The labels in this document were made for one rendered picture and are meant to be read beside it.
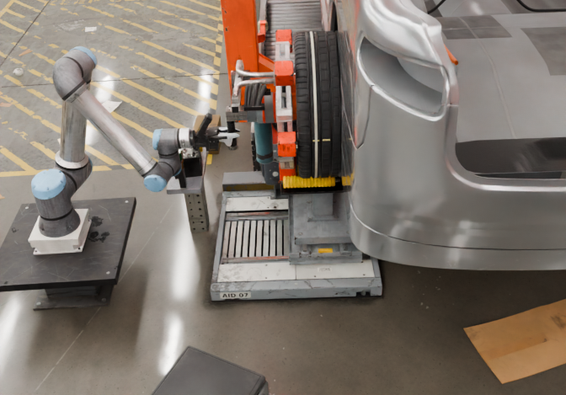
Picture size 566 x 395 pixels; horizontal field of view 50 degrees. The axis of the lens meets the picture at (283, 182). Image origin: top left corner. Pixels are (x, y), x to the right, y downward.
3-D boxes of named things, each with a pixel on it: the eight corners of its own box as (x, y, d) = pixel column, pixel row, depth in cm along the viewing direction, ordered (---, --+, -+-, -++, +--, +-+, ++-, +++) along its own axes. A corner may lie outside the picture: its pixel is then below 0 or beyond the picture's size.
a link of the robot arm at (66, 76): (50, 64, 234) (169, 188, 257) (66, 51, 244) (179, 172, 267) (34, 79, 240) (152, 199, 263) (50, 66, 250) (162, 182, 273)
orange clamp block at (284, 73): (294, 85, 250) (293, 75, 241) (274, 86, 250) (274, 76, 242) (293, 71, 252) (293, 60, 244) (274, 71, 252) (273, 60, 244)
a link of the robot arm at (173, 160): (156, 179, 273) (152, 156, 265) (166, 165, 282) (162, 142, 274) (176, 181, 271) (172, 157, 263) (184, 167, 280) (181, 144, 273)
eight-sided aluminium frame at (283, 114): (295, 189, 271) (291, 80, 239) (280, 190, 271) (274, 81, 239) (293, 126, 315) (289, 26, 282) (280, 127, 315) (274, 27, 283)
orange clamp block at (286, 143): (296, 145, 257) (296, 157, 250) (277, 146, 257) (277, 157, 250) (296, 130, 253) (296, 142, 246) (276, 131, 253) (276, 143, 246)
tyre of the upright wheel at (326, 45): (349, 201, 289) (359, 121, 231) (299, 204, 289) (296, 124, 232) (339, 92, 321) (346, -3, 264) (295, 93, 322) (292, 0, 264)
